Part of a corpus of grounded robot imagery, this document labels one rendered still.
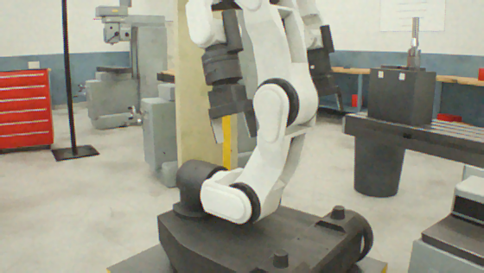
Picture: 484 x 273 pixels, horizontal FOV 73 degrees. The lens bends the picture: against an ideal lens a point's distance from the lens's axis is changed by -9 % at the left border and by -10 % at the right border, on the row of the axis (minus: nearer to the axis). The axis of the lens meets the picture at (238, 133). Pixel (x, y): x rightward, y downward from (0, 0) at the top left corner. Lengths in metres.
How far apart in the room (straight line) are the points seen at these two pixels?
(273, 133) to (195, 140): 1.36
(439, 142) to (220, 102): 0.75
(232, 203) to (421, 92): 0.74
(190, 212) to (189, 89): 1.06
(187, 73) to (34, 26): 7.34
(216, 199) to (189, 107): 1.14
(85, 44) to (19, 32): 1.57
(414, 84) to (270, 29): 0.56
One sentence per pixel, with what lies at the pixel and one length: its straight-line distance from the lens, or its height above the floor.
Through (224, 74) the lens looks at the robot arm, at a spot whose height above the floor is 1.10.
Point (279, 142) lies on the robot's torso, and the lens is 0.97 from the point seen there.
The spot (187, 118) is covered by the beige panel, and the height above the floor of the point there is 0.75.
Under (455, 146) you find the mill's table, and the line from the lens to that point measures 1.26.
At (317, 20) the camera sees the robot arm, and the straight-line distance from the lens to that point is 1.30.
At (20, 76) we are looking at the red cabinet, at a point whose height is 0.93.
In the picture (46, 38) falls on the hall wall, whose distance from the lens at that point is 9.31.
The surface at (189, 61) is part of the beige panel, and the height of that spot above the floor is 1.09.
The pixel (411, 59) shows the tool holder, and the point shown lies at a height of 1.14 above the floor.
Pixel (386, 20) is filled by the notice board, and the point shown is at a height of 1.72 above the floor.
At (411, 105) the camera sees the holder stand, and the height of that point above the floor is 0.98.
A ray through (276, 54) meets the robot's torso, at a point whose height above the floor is 1.14.
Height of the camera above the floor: 1.15
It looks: 13 degrees down
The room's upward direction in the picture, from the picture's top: straight up
